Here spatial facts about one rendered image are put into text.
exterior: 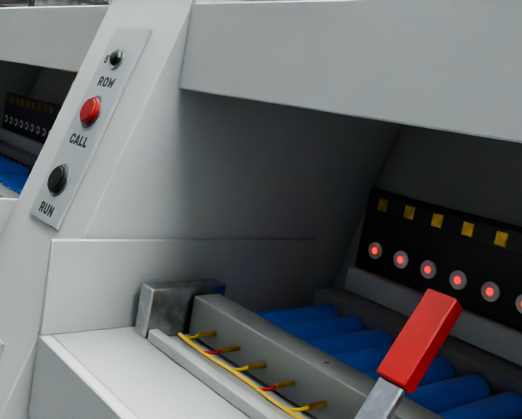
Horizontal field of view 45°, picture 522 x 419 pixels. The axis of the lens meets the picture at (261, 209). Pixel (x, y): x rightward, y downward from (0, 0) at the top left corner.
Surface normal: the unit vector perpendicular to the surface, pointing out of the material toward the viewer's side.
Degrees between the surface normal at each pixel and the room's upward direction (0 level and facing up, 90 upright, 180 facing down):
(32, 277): 90
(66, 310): 90
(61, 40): 109
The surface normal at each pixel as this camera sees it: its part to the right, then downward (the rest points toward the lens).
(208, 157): 0.64, 0.22
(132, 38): -0.66, -0.34
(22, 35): -0.75, -0.04
